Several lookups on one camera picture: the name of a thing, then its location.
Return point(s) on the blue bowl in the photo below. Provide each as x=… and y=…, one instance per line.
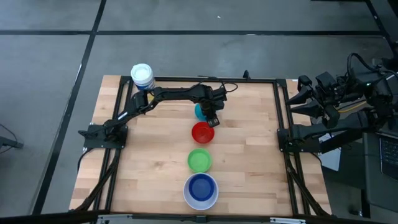
x=201, y=188

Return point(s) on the white paper sheet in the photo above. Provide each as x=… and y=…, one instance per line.
x=331, y=157

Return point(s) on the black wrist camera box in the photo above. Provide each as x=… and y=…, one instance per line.
x=332, y=117

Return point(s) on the small teal bowl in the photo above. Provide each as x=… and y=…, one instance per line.
x=198, y=112

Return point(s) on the white wipes canister blue label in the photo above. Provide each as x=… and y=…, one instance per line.
x=142, y=76

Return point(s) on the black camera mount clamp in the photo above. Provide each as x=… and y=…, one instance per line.
x=246, y=74

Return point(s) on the black aluminium table frame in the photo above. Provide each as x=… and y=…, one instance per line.
x=281, y=102

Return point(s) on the black stand foot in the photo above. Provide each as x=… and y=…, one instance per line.
x=7, y=141

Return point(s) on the large white bowl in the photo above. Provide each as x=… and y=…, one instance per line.
x=200, y=205

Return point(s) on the red bowl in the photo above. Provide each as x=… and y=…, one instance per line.
x=202, y=132

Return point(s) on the black side desk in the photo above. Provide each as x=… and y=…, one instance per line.
x=377, y=186

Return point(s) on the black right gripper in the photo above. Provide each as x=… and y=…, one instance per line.
x=327, y=87

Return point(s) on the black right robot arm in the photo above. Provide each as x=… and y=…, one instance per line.
x=351, y=123

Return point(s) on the green bowl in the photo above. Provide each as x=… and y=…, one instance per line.
x=199, y=160

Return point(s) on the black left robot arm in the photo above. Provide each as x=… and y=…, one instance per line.
x=174, y=92

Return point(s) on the black laptop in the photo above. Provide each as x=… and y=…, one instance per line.
x=389, y=155

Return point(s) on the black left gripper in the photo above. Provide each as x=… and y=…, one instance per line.
x=213, y=104

